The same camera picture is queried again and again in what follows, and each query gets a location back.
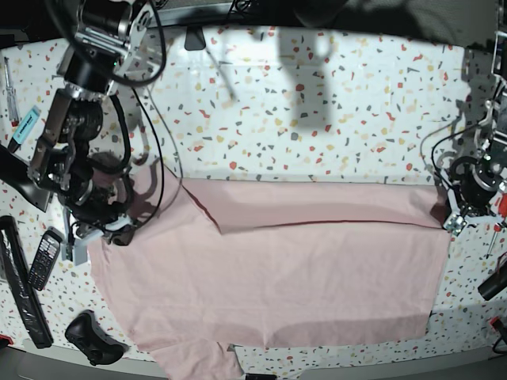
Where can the terrazzo pattern tablecloth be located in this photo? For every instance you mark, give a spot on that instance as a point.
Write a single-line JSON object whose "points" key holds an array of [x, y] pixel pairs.
{"points": [[281, 104]]}

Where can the black cordless phone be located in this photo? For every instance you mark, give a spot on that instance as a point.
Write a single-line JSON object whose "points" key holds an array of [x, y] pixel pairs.
{"points": [[45, 258]]}

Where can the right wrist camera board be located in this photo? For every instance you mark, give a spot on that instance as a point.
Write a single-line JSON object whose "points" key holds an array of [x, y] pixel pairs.
{"points": [[76, 254]]}

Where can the long black bar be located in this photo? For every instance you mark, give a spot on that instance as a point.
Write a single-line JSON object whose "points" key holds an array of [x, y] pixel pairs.
{"points": [[15, 268]]}

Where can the pink T-shirt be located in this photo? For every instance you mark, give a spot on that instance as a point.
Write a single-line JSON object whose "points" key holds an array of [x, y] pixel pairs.
{"points": [[273, 265]]}

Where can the black game controller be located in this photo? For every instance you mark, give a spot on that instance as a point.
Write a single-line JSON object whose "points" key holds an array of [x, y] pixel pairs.
{"points": [[89, 338]]}

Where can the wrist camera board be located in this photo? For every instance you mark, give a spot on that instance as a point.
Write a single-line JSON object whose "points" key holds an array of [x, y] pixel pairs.
{"points": [[455, 224], [76, 254]]}

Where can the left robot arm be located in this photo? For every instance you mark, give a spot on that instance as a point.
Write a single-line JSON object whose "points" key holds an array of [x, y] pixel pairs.
{"points": [[489, 134]]}

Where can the teal highlighter marker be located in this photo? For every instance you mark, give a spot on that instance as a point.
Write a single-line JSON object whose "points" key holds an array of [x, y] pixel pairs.
{"points": [[24, 129]]}

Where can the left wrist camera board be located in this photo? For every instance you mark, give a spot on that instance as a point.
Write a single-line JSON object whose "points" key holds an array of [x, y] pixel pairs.
{"points": [[455, 224]]}

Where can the black cylindrical tool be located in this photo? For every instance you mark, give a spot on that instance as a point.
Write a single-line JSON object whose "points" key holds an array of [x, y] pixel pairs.
{"points": [[494, 284]]}

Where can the black stapler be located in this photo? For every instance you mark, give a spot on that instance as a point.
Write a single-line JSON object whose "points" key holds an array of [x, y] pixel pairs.
{"points": [[15, 173]]}

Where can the black mount bracket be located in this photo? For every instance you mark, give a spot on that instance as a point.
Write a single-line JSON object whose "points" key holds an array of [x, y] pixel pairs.
{"points": [[194, 40]]}

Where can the red and black clamp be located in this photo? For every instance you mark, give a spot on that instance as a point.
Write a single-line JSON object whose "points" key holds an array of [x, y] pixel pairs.
{"points": [[500, 328]]}

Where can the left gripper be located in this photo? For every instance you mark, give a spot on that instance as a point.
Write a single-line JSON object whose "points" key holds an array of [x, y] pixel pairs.
{"points": [[475, 181]]}

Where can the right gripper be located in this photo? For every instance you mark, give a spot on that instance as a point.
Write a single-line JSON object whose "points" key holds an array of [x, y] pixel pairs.
{"points": [[98, 196]]}

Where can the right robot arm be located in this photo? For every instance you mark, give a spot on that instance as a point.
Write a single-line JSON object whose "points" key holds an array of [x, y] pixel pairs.
{"points": [[104, 37]]}

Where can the red-handled screwdriver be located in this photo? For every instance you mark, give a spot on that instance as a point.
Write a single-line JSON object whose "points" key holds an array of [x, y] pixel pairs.
{"points": [[498, 226]]}

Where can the clear-handled screwdriver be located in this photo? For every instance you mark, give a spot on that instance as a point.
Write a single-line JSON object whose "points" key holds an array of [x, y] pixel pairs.
{"points": [[11, 95]]}

